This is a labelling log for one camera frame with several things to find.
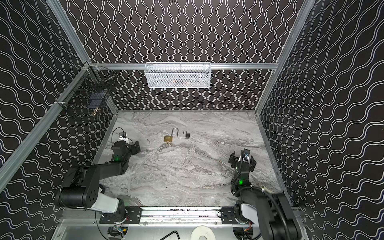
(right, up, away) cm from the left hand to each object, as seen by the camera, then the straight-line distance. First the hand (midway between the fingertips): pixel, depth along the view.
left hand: (134, 142), depth 94 cm
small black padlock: (+32, +4, +12) cm, 35 cm away
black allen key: (+26, -40, -23) cm, 53 cm away
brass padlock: (+20, +2, +10) cm, 22 cm away
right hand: (+67, -6, -7) cm, 68 cm away
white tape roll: (+41, -39, -23) cm, 61 cm away
